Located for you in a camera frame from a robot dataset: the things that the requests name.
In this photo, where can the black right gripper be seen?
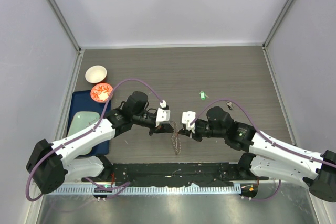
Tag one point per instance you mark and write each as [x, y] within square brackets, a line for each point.
[190, 133]

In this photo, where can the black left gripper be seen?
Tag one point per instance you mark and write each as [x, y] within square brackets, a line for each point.
[161, 128]

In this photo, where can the metal disc with keyrings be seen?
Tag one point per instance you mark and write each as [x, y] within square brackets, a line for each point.
[175, 140]

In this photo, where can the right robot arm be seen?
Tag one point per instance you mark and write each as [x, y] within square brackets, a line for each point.
[265, 156]

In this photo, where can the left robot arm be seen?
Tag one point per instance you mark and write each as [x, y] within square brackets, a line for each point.
[52, 164]

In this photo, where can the green key tag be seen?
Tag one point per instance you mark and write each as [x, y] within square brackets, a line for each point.
[203, 95]

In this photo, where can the black tagged key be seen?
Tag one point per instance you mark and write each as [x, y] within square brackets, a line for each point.
[230, 105]

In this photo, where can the orange floral patterned bowl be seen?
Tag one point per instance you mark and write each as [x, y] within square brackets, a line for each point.
[100, 92]

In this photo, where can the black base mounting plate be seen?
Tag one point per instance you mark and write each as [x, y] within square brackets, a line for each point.
[177, 174]

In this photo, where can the light green rectangular plate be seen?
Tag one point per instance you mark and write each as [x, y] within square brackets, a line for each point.
[82, 120]

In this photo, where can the dark blue tray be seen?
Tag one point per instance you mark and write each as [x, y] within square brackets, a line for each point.
[81, 101]

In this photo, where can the white bowl red outside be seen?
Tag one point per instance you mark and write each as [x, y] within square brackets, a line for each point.
[96, 74]

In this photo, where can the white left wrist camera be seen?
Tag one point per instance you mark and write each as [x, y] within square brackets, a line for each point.
[162, 116]

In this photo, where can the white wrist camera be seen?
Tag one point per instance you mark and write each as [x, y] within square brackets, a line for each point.
[162, 116]
[187, 120]

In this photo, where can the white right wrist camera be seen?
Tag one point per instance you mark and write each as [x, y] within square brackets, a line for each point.
[187, 120]

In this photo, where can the white slotted cable duct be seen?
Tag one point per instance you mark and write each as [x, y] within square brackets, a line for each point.
[87, 189]

